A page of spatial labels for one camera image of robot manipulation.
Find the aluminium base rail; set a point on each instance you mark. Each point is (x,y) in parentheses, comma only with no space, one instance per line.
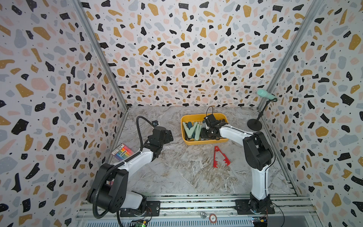
(217,210)

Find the light green pliers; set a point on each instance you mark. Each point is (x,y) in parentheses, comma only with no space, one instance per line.
(190,132)

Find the red pruning pliers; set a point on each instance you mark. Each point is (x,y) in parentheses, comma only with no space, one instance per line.
(220,159)

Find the highlighter pen pack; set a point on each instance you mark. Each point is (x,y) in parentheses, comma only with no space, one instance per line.
(122,152)

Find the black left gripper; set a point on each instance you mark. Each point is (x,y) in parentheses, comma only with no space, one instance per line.
(168,138)

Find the pale green pliers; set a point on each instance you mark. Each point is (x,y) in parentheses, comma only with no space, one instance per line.
(197,132)

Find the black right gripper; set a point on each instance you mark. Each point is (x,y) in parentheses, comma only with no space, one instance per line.
(203,133)

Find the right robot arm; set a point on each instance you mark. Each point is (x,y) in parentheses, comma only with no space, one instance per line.
(258,155)

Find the yellow storage box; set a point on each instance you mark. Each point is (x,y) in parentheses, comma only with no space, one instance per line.
(196,118)

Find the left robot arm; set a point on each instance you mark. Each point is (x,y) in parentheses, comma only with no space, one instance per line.
(109,193)

